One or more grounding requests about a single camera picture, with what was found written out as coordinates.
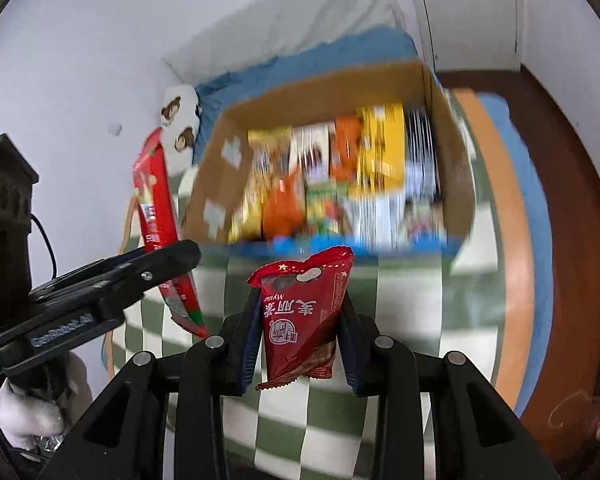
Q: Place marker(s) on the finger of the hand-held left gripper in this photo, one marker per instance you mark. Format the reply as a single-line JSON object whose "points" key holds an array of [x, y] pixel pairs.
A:
{"points": [[160, 265], [95, 270]]}

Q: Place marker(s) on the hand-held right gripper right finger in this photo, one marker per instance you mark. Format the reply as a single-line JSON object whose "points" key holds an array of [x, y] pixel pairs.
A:
{"points": [[352, 355]]}

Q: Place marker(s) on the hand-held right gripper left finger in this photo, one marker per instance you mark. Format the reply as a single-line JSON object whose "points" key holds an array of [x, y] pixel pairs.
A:
{"points": [[247, 352]]}

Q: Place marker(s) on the small red snack packet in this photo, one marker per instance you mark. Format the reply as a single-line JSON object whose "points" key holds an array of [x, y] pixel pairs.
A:
{"points": [[300, 330]]}

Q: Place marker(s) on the long red snack packet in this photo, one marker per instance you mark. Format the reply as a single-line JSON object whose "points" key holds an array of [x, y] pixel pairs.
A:
{"points": [[155, 200]]}

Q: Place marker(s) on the brown cardboard box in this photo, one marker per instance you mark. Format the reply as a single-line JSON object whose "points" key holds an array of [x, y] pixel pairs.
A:
{"points": [[215, 195]]}

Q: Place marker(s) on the golden snack packet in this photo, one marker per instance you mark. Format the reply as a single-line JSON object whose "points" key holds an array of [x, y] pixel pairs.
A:
{"points": [[257, 185]]}

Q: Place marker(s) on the black snack bag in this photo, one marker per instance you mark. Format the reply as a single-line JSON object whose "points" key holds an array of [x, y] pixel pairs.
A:
{"points": [[421, 150]]}

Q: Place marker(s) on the person's left hand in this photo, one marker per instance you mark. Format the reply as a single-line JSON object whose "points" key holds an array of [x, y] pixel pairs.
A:
{"points": [[27, 417]]}

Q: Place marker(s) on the orange snack packet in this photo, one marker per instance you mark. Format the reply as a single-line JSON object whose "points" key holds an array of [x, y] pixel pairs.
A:
{"points": [[346, 147], [282, 207]]}

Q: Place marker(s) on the white striped snack packet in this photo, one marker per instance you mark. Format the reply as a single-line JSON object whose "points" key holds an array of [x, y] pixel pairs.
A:
{"points": [[375, 220]]}

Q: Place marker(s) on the bear printed pillow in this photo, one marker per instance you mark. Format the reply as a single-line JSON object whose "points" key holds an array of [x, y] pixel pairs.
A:
{"points": [[180, 120]]}

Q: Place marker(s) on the green snack packet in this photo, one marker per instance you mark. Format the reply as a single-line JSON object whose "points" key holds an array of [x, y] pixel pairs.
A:
{"points": [[325, 207]]}

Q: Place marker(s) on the silver foil packet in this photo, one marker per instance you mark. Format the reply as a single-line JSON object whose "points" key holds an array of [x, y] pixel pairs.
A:
{"points": [[49, 444]]}

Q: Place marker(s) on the blue bed sheet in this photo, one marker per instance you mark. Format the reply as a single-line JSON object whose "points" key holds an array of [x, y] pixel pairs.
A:
{"points": [[540, 240]]}

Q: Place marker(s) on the white duvet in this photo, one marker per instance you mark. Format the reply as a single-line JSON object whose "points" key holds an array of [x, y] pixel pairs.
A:
{"points": [[300, 20]]}

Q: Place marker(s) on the white door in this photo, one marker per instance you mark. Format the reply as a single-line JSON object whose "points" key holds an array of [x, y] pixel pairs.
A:
{"points": [[470, 10]]}

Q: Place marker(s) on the white wall switch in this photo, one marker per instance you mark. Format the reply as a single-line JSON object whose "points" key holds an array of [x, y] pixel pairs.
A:
{"points": [[114, 129]]}

